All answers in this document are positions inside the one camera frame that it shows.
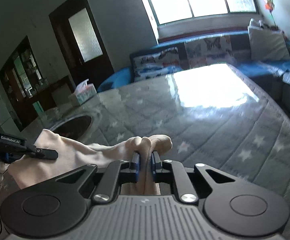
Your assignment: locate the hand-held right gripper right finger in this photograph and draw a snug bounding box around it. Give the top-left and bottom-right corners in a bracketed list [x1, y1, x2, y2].
[150, 151, 237, 204]

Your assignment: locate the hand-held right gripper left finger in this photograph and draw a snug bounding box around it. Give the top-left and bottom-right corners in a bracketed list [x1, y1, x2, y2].
[55, 151, 141, 204]

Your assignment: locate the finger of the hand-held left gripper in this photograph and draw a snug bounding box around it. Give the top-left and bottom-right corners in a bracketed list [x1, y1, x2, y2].
[22, 145, 59, 161]

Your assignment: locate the cream garment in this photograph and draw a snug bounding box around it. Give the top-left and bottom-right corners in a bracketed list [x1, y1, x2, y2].
[7, 129, 173, 195]

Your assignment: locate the black round induction cooktop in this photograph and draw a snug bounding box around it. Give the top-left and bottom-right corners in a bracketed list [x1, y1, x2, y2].
[51, 115, 93, 140]

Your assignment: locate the dark wooden cabinet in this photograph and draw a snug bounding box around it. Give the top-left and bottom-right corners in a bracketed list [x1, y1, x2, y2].
[0, 36, 72, 132]

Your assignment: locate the white tissue box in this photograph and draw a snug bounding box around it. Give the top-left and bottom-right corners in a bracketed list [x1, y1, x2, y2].
[68, 79, 97, 106]

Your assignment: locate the butterfly print cushion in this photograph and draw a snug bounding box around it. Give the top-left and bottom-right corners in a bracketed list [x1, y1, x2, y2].
[132, 47, 183, 82]
[184, 35, 234, 68]

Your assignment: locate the dark wooden door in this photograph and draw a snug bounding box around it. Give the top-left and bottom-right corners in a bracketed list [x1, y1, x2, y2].
[49, 0, 115, 90]

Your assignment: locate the blue sofa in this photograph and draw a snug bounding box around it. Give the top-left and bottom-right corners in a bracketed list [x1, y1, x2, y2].
[97, 29, 290, 123]

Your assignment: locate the grey pillow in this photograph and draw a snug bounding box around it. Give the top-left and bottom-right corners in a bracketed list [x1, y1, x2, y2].
[247, 19, 290, 61]

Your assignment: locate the colourful pinwheel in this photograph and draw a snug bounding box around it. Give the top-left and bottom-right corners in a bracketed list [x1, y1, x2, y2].
[262, 0, 278, 27]

